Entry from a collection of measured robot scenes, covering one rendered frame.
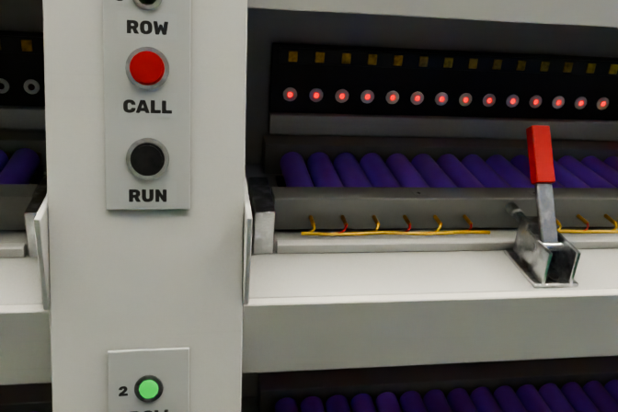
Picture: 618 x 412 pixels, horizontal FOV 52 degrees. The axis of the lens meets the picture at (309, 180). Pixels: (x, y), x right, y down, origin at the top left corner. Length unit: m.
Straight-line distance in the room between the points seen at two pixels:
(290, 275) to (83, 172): 0.12
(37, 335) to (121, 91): 0.13
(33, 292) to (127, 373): 0.06
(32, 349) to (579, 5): 0.34
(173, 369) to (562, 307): 0.22
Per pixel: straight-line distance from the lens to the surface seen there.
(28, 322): 0.35
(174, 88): 0.31
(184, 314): 0.33
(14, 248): 0.38
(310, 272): 0.36
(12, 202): 0.40
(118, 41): 0.32
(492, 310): 0.38
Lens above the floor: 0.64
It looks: 7 degrees down
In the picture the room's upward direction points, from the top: 2 degrees clockwise
